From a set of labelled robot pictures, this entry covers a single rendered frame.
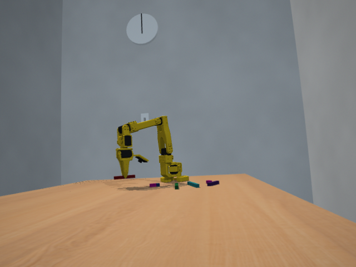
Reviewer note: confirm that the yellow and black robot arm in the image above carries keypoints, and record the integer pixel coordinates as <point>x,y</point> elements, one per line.
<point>124,139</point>

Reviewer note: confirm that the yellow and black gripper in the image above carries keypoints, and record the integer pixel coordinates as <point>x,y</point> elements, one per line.
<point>124,156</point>

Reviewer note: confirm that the turquoise rod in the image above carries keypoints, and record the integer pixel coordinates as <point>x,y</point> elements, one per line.
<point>193,184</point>

